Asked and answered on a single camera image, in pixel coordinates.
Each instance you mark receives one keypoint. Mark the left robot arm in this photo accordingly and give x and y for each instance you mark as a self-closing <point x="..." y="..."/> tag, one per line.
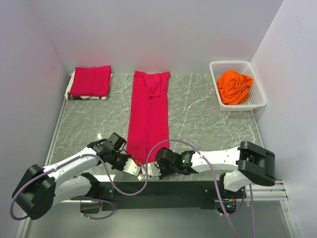
<point x="43" y="187"/>

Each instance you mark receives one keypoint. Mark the folded red t-shirt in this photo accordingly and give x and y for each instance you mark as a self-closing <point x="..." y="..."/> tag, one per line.
<point x="93" y="81"/>

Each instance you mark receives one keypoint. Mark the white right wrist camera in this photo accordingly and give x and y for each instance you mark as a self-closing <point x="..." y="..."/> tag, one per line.
<point x="153" y="169"/>

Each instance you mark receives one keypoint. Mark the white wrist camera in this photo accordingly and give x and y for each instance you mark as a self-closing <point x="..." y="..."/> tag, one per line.
<point x="131" y="167"/>
<point x="153" y="169"/>

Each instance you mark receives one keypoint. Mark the crumpled orange t-shirt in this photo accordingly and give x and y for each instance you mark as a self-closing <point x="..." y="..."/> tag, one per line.
<point x="234" y="88"/>

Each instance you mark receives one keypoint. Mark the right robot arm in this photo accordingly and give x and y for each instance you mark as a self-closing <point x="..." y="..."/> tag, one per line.
<point x="244" y="165"/>

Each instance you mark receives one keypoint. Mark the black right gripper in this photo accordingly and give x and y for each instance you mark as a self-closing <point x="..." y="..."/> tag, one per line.
<point x="163" y="174"/>

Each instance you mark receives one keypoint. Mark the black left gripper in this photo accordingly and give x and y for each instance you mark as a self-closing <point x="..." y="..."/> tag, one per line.
<point x="121" y="168"/>

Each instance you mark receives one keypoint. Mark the aluminium extrusion rail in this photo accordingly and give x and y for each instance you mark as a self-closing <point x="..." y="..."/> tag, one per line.
<point x="265" y="191"/>

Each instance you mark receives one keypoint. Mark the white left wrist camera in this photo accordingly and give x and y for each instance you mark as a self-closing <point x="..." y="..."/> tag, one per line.
<point x="131" y="167"/>

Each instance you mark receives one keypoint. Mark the white plastic basket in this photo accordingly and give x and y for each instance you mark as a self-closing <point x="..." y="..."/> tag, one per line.
<point x="257" y="96"/>

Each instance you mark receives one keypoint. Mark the red t-shirt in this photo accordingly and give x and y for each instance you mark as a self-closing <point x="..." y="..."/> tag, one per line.
<point x="148" y="124"/>
<point x="93" y="81"/>

